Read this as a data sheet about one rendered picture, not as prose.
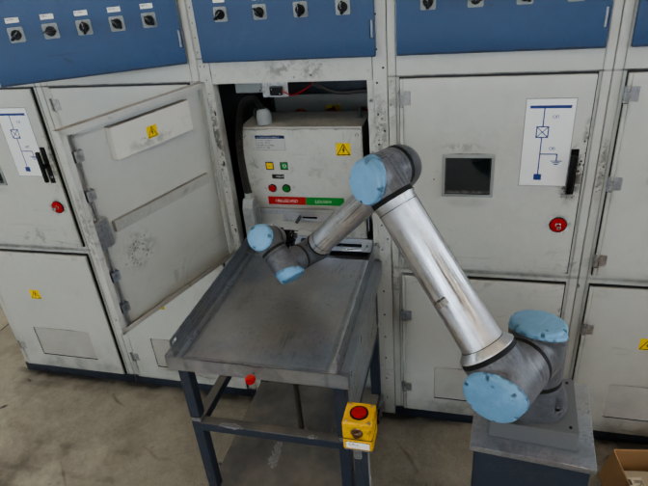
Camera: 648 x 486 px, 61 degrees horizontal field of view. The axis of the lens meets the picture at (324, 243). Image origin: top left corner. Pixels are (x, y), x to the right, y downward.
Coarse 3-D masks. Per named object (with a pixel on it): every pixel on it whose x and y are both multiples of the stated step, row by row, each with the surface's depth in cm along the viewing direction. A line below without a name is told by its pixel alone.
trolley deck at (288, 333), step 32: (256, 256) 234; (256, 288) 212; (288, 288) 210; (320, 288) 208; (352, 288) 206; (224, 320) 195; (256, 320) 194; (288, 320) 192; (320, 320) 191; (192, 352) 181; (224, 352) 180; (256, 352) 178; (288, 352) 177; (320, 352) 176; (352, 352) 174; (320, 384) 169
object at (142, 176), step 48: (192, 96) 203; (96, 144) 173; (144, 144) 185; (192, 144) 208; (96, 192) 176; (144, 192) 192; (192, 192) 213; (96, 240) 176; (144, 240) 197; (192, 240) 218; (144, 288) 201
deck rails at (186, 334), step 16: (240, 256) 230; (224, 272) 214; (240, 272) 223; (368, 272) 212; (208, 288) 202; (224, 288) 213; (208, 304) 202; (352, 304) 197; (192, 320) 191; (352, 320) 184; (176, 336) 181; (192, 336) 188; (176, 352) 181; (336, 352) 175; (336, 368) 168
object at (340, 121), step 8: (272, 112) 230; (280, 112) 229; (288, 112) 228; (296, 112) 227; (304, 112) 226; (312, 112) 225; (320, 112) 224; (328, 112) 223; (336, 112) 222; (344, 112) 221; (352, 112) 220; (248, 120) 223; (272, 120) 220; (280, 120) 219; (288, 120) 218; (296, 120) 217; (304, 120) 216; (312, 120) 215; (320, 120) 214; (328, 120) 214; (336, 120) 213; (344, 120) 212; (352, 120) 211; (360, 120) 210; (248, 128) 213; (368, 128) 216; (368, 136) 217; (368, 144) 218; (368, 152) 219; (368, 232) 227
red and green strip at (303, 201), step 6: (270, 198) 225; (276, 198) 225; (282, 198) 224; (288, 198) 223; (294, 198) 223; (300, 198) 222; (306, 198) 222; (312, 198) 221; (318, 198) 220; (324, 198) 219; (330, 198) 219; (336, 198) 218; (306, 204) 223; (312, 204) 222; (318, 204) 222; (324, 204) 221; (330, 204) 220; (336, 204) 220
